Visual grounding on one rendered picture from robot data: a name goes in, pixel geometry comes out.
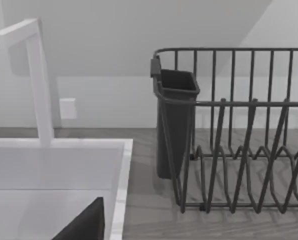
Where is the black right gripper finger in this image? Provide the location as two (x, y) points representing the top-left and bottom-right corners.
(50, 196), (106, 240)

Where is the white sink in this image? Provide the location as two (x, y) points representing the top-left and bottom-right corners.
(0, 137), (134, 240)

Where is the dark grey cutlery cup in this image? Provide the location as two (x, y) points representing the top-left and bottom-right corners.
(153, 68), (201, 180)

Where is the tall white tap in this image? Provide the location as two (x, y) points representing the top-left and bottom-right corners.
(0, 17), (56, 148)

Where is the white wall socket plate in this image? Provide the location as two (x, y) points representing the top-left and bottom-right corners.
(59, 98), (78, 120)

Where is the dark grey wire dish rack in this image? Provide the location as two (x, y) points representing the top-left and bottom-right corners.
(150, 47), (298, 215)

